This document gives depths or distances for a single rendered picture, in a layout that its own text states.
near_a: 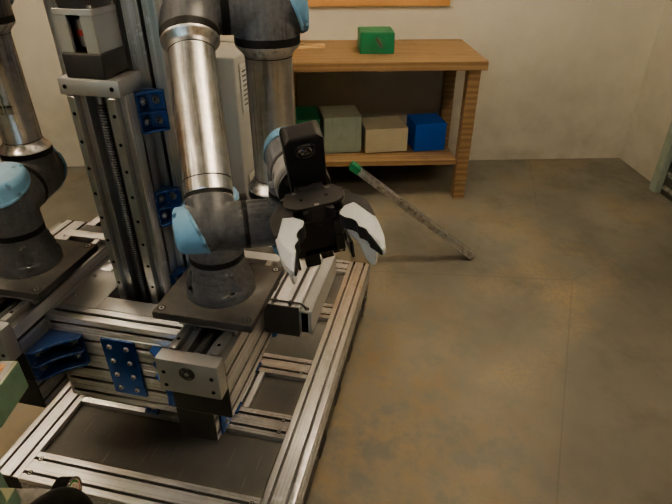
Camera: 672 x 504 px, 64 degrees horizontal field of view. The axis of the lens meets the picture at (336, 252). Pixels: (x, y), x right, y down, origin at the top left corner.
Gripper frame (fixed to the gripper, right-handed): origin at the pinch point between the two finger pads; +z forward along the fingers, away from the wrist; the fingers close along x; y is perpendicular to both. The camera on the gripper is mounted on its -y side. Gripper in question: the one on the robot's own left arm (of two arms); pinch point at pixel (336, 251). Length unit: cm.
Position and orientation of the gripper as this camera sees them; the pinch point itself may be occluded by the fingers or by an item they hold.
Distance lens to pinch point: 53.5
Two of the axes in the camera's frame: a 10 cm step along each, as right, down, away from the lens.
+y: 1.3, 8.2, 5.5
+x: -9.6, 2.3, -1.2
